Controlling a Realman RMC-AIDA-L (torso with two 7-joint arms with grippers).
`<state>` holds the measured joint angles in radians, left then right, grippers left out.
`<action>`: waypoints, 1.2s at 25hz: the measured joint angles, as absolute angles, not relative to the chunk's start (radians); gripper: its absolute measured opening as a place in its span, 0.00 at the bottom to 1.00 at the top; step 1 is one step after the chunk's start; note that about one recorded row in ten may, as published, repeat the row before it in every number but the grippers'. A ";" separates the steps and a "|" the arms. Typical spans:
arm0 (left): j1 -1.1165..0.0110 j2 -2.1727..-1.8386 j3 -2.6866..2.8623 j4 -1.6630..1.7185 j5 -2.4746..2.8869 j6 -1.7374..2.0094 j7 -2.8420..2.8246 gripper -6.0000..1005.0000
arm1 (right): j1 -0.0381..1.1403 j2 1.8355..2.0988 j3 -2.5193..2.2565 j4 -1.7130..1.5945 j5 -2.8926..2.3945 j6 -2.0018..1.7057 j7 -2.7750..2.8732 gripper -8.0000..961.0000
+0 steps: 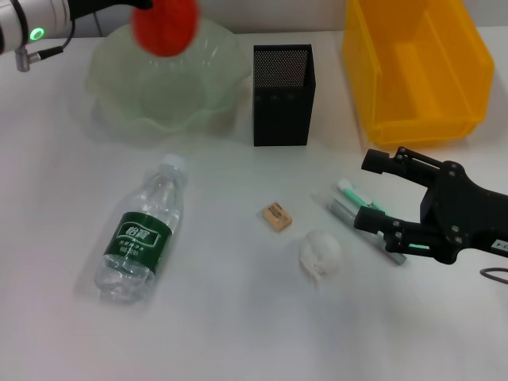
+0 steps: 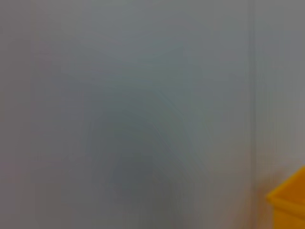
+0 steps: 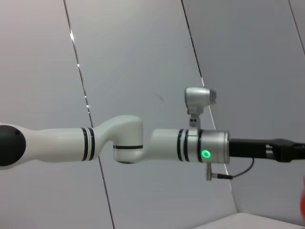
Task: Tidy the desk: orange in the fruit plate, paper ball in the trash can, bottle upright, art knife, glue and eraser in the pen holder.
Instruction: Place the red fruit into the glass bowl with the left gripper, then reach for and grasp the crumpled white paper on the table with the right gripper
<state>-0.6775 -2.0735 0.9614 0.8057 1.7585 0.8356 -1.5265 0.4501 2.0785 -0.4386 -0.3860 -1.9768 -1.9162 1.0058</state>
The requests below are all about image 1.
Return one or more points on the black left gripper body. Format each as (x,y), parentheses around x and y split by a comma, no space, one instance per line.
(91,6)

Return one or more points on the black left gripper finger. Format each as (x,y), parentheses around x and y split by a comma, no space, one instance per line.
(143,4)

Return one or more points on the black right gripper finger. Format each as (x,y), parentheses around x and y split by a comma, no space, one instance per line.
(377,162)
(369,219)

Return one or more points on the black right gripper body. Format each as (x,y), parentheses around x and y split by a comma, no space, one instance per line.
(468,214)

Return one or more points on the grey marker pen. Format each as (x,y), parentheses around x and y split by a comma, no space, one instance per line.
(342,211)

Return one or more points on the red-orange knitted orange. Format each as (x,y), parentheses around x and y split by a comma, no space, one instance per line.
(164,28)

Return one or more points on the white paper ball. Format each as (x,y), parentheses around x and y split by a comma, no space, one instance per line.
(321,254)

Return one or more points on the clear green-label water bottle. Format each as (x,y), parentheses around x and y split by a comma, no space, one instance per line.
(137,238)

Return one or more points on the pale green glass fruit bowl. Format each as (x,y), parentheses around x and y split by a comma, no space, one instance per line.
(170,95)

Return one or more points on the black mesh pen holder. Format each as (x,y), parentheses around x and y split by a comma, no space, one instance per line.
(282,119)

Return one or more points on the yellow plastic bin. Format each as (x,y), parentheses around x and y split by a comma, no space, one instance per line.
(416,79)

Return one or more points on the small tan wooden block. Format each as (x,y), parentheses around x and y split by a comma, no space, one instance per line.
(275,217)

